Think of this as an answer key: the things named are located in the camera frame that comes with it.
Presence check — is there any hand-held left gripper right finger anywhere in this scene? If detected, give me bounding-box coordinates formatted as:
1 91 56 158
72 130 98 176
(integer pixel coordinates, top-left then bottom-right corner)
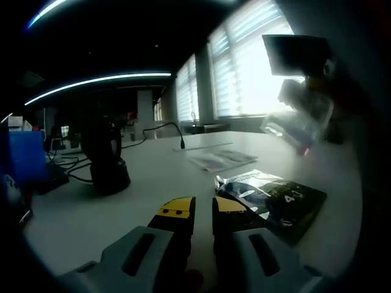
212 196 324 293

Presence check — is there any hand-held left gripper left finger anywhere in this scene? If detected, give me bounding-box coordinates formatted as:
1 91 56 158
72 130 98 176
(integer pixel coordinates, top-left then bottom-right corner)
59 195 197 293

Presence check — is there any clear red-label sheet goods packet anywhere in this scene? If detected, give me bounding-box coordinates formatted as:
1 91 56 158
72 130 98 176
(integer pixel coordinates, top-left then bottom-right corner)
260 78 335 157

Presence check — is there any dark yellow-edged sheet goods packet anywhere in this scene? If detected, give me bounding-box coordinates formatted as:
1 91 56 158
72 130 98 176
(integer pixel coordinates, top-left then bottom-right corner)
214 168 328 246

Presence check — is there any stack of sheet goods packets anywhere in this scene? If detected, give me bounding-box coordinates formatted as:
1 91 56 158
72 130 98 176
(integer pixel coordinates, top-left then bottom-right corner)
188 148 260 173

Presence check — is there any person's left hand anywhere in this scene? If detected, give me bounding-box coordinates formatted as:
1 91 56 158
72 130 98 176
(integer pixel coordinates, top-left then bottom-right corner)
183 270 204 292

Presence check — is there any white table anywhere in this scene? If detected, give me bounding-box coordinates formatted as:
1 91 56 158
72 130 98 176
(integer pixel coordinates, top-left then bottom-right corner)
23 131 364 281

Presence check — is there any black round barcode scanner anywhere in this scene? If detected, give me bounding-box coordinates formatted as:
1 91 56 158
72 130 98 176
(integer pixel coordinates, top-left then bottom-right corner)
81 117 131 195

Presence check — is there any black flat box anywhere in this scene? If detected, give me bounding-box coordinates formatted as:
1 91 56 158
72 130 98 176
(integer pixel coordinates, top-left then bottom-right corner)
33 161 70 195

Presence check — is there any white square pillar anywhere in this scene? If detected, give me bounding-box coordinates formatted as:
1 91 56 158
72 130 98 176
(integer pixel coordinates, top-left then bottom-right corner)
136 90 154 123

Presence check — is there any white and blue device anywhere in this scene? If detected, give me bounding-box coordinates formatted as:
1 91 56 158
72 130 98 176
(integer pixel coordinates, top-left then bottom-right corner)
0 172 22 204

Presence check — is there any blue plastic box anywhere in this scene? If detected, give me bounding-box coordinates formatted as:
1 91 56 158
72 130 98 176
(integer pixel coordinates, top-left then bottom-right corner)
0 131 51 187

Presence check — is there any long ceiling light strip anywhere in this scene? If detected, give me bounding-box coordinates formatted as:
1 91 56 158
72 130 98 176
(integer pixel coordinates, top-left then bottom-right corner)
26 0 68 30
24 72 172 106

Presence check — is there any ceiling air vent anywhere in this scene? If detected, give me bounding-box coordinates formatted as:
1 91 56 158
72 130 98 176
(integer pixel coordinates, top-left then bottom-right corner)
20 70 45 88

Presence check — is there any black wall monitor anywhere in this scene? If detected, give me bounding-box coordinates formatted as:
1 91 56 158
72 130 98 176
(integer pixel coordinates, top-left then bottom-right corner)
261 34 332 76

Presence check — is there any black gooseneck cable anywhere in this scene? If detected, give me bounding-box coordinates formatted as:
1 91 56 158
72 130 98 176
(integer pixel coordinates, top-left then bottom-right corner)
143 121 186 150

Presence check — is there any black table cable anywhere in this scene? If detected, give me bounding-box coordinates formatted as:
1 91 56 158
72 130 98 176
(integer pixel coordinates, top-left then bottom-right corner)
45 134 147 184

